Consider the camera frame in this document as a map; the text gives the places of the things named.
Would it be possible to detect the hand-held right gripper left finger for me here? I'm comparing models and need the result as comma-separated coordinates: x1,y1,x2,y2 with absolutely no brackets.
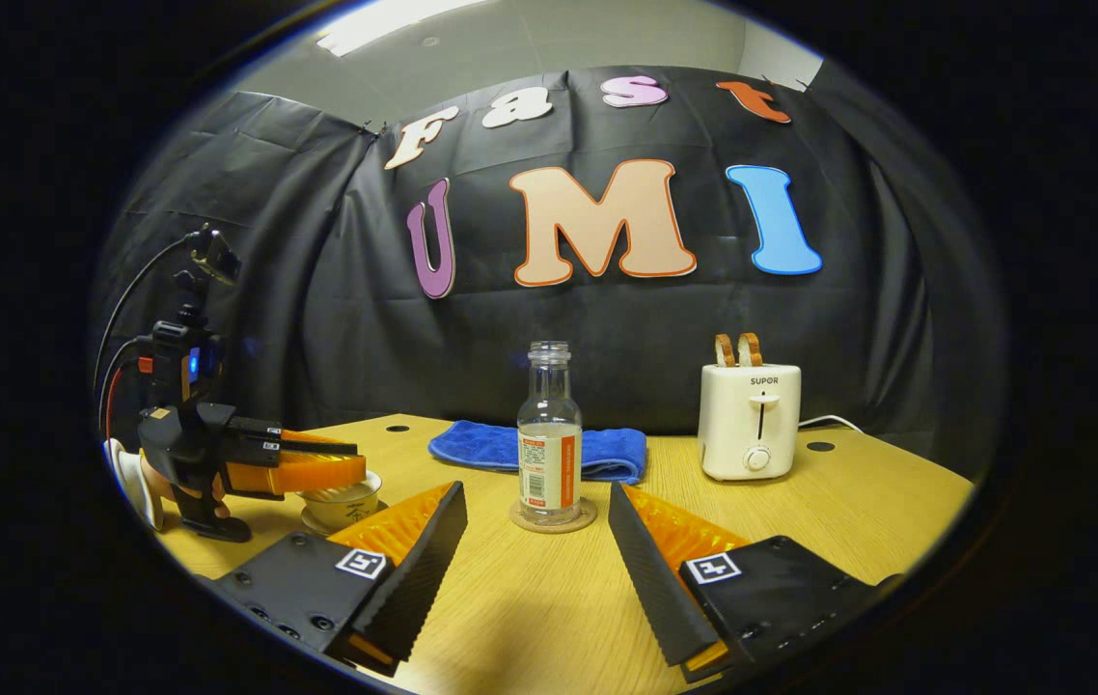
211,480,469,677

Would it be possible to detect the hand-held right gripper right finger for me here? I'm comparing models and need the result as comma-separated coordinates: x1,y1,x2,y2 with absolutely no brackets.
607,482,905,684

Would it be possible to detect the white ceramic teacup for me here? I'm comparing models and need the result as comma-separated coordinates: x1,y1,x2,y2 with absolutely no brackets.
298,470,384,531

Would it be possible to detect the round brown coaster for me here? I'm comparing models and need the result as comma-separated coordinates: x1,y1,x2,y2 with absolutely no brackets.
509,495,598,534

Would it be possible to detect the clear plastic water bottle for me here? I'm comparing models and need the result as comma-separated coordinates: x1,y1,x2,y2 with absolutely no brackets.
516,341,584,525

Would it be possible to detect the black backdrop cloth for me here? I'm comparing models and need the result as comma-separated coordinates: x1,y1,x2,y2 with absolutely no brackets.
89,60,1010,466

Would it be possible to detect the blue folded towel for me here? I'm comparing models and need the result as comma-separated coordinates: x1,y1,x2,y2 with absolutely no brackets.
428,420,648,486

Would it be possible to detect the white toaster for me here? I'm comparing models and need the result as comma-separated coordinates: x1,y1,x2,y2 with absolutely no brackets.
699,362,803,482

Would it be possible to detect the ceiling light panel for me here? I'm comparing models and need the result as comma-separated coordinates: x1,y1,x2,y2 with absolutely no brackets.
317,0,492,57

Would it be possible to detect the red gripper cable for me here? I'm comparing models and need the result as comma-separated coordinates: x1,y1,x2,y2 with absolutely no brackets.
102,359,156,437

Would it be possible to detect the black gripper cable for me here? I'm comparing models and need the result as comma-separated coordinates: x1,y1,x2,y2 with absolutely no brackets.
93,230,201,392

